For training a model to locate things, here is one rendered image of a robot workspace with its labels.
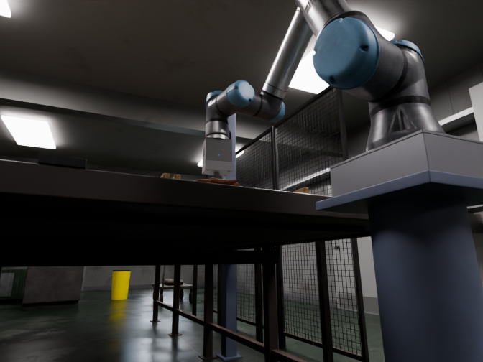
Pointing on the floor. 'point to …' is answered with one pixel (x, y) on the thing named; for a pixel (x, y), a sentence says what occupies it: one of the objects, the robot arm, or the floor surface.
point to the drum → (120, 284)
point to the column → (423, 264)
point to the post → (229, 278)
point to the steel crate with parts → (52, 287)
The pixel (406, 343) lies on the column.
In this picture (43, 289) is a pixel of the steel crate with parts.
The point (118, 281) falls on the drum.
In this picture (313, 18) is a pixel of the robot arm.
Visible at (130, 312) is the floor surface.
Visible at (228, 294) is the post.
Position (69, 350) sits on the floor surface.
